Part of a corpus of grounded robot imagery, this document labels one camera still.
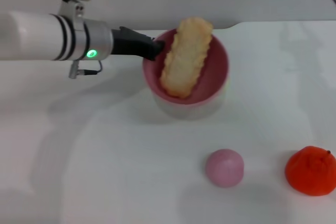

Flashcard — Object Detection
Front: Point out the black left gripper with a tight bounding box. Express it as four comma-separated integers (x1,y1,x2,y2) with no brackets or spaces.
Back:
111,26,165,61

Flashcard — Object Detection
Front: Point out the long ridged orange bread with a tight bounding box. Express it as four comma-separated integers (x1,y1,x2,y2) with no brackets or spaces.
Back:
160,17,214,99

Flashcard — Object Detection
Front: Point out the pink plastic bowl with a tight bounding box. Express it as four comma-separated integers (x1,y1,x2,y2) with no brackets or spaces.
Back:
142,28,230,105

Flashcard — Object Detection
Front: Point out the pink round bun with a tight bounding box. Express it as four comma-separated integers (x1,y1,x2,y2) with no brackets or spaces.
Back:
205,148,245,188

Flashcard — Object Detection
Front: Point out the orange-red persimmon bun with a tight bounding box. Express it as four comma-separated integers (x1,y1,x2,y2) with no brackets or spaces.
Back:
285,145,336,197

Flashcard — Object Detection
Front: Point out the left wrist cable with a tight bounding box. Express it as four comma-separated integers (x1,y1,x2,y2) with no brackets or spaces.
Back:
68,60,103,79

